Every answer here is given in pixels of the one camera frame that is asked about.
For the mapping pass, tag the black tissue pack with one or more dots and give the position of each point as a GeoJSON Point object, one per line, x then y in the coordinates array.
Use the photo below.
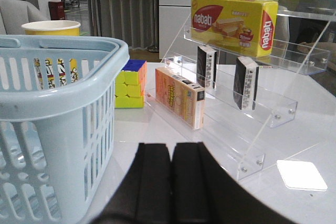
{"type": "Point", "coordinates": [245, 83]}
{"type": "Point", "coordinates": [206, 66]}

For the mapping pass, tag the white drawer cabinet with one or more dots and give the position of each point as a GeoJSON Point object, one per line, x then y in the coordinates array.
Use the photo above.
{"type": "Point", "coordinates": [172, 16]}

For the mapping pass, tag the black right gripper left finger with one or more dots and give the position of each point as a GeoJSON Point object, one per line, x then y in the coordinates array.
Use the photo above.
{"type": "Point", "coordinates": [144, 194]}

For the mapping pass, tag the colourful puzzle cube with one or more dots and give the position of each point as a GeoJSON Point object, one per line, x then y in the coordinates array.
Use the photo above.
{"type": "Point", "coordinates": [130, 85]}

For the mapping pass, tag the red bin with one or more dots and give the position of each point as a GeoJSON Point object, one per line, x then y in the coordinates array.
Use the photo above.
{"type": "Point", "coordinates": [56, 10]}

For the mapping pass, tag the yellow nabati wafer box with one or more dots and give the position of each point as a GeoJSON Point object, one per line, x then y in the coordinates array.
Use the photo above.
{"type": "Point", "coordinates": [245, 27]}

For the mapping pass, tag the clear acrylic display shelf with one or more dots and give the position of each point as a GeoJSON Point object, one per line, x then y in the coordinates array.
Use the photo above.
{"type": "Point", "coordinates": [289, 113]}

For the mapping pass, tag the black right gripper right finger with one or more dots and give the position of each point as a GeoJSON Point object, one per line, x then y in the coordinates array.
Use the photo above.
{"type": "Point", "coordinates": [203, 192]}

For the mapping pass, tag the grey sofa chair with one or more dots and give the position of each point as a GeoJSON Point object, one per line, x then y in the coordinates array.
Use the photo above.
{"type": "Point", "coordinates": [15, 13]}

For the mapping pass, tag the orange corn snack box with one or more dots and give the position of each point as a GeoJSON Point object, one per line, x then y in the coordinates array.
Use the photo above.
{"type": "Point", "coordinates": [184, 98]}

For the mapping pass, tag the light blue plastic basket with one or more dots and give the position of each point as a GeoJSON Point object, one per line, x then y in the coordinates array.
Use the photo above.
{"type": "Point", "coordinates": [57, 119]}

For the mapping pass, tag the white square coaster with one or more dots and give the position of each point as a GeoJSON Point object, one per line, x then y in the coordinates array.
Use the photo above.
{"type": "Point", "coordinates": [301, 175]}

